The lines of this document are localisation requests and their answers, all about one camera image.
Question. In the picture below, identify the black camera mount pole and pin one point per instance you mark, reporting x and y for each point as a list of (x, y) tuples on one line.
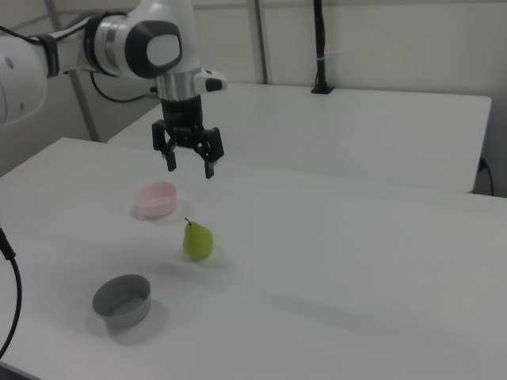
[(320, 39)]

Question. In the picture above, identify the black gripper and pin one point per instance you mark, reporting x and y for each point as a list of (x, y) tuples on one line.
[(183, 115)]

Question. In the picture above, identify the grey metal frame post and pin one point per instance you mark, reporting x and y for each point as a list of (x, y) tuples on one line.
[(260, 39), (84, 107)]

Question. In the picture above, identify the grey bowl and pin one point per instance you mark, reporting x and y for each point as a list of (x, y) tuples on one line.
[(130, 316)]

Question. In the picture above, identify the white side table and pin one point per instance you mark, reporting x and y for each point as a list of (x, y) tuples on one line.
[(356, 130)]

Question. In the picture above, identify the green pear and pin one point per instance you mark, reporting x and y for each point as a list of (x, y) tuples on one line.
[(198, 243)]

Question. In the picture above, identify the pink bowl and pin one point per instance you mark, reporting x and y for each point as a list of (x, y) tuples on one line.
[(158, 206)]

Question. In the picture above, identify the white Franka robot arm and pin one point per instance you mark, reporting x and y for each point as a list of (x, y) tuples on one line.
[(166, 47)]

